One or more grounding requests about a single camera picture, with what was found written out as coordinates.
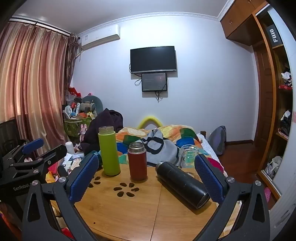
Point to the black wall television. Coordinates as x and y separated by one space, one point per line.
153 59

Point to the grey backpack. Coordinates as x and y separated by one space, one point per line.
217 140

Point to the colourful patchwork blanket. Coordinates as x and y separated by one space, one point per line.
182 134

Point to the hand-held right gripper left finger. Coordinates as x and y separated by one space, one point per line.
83 179

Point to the dark jacket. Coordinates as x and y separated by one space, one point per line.
101 122

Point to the white plastic bottle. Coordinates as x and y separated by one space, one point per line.
69 147

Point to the red plastic bag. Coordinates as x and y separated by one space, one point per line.
74 91

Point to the clear glass cup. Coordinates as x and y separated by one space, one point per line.
187 156

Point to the grey plush toy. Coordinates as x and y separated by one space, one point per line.
92 104

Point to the grey black patterned sweater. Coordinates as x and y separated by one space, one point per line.
159 146

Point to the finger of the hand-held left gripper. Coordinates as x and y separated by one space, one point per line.
32 144
56 151

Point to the yellow curved cushion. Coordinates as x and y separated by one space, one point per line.
150 120

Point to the black white clothing bundle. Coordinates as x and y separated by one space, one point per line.
286 121

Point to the white air conditioner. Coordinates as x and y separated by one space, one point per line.
100 37

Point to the black mesh chair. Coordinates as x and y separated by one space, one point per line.
9 132

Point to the green tall cup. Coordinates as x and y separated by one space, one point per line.
109 153

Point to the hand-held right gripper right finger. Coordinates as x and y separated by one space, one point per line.
209 179

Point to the small wall monitor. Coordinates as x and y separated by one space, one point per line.
154 81

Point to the white handbag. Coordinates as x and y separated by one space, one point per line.
274 165

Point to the black storage box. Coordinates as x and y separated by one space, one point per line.
274 34

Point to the pink striped curtain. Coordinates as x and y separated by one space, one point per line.
34 81

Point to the red steel cup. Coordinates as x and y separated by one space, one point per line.
138 165

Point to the pink bunny toy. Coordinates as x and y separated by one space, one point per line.
83 131

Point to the black steel cup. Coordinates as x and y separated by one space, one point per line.
182 184

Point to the magenta cloth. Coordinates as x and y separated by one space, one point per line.
215 165

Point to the green toy basket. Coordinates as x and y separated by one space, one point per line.
74 127

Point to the wooden wardrobe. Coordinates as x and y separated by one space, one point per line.
266 104

